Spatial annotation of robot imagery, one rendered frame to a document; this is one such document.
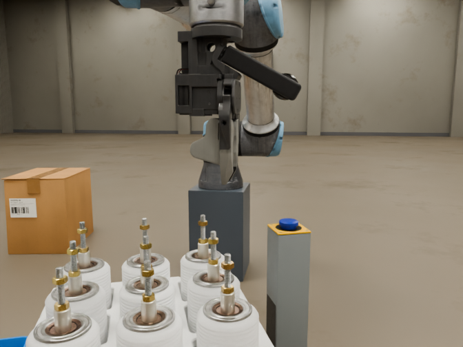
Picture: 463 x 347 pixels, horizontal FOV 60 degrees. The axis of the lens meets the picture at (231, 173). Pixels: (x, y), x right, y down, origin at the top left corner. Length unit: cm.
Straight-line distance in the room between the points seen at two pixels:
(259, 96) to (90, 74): 985
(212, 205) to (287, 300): 53
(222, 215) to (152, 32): 922
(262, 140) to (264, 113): 10
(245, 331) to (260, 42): 70
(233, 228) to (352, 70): 853
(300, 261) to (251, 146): 54
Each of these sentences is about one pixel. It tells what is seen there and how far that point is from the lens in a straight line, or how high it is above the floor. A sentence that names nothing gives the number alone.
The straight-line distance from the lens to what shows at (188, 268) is 84.
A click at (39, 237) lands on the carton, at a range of 175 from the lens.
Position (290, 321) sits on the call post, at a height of 12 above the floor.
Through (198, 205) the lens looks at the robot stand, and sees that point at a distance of 131.
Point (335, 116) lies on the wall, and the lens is 960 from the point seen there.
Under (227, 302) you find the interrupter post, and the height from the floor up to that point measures 27.
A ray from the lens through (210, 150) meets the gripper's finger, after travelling 55.
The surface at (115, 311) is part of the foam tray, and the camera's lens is 83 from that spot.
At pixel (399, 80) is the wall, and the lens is 982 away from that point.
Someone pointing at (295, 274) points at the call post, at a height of 23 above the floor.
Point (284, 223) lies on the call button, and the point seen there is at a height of 33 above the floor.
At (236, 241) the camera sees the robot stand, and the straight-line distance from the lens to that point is 132.
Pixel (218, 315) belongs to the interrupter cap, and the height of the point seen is 25.
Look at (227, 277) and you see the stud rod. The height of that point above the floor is 31.
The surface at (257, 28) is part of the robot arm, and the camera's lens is 104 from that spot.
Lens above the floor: 55
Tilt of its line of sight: 9 degrees down
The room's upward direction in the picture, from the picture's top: straight up
